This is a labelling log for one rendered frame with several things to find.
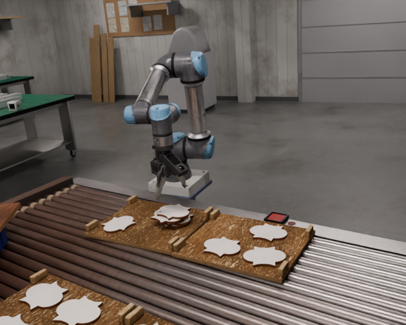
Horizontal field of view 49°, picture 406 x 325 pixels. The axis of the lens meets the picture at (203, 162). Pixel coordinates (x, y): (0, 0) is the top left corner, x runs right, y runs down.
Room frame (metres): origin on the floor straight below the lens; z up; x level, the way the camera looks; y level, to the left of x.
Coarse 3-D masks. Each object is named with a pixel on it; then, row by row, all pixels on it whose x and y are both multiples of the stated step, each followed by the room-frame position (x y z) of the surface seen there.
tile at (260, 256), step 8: (256, 248) 1.34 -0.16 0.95; (264, 248) 1.34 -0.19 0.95; (272, 248) 1.33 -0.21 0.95; (248, 256) 1.30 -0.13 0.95; (256, 256) 1.29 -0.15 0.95; (264, 256) 1.29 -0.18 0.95; (272, 256) 1.29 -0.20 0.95; (280, 256) 1.28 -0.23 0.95; (256, 264) 1.25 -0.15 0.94; (264, 264) 1.24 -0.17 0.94; (272, 264) 1.24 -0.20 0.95
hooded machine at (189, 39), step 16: (176, 32) 8.08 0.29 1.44; (192, 32) 7.99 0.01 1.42; (176, 48) 8.10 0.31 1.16; (192, 48) 7.95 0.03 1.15; (208, 48) 8.33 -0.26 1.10; (208, 64) 8.17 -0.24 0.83; (176, 80) 8.08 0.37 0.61; (208, 80) 8.13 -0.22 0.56; (176, 96) 8.09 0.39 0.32; (208, 96) 8.09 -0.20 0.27
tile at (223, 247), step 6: (210, 240) 1.43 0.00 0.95; (216, 240) 1.42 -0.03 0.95; (222, 240) 1.42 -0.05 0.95; (228, 240) 1.42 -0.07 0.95; (204, 246) 1.39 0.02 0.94; (210, 246) 1.38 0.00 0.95; (216, 246) 1.38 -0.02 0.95; (222, 246) 1.37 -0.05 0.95; (228, 246) 1.37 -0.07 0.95; (234, 246) 1.37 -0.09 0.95; (204, 252) 1.36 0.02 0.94; (210, 252) 1.35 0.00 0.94; (216, 252) 1.34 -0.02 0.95; (222, 252) 1.34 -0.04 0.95; (228, 252) 1.33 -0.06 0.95; (234, 252) 1.33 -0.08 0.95
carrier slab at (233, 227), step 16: (208, 224) 1.57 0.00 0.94; (224, 224) 1.56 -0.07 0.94; (240, 224) 1.55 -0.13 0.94; (256, 224) 1.54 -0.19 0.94; (272, 224) 1.53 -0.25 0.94; (192, 240) 1.46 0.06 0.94; (240, 240) 1.43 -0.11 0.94; (256, 240) 1.42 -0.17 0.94; (288, 240) 1.40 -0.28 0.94; (304, 240) 1.39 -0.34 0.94; (176, 256) 1.37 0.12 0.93; (192, 256) 1.34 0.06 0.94; (208, 256) 1.33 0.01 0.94; (224, 256) 1.33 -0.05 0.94; (240, 256) 1.32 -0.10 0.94; (288, 256) 1.29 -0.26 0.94; (240, 272) 1.24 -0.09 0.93; (256, 272) 1.21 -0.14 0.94; (272, 272) 1.21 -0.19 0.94; (288, 272) 1.21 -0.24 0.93
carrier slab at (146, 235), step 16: (128, 208) 1.79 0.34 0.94; (144, 208) 1.78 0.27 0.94; (192, 208) 1.74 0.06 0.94; (144, 224) 1.62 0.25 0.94; (160, 224) 1.61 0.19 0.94; (192, 224) 1.58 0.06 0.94; (112, 240) 1.52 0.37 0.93; (128, 240) 1.50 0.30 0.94; (144, 240) 1.49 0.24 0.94; (160, 240) 1.48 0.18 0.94
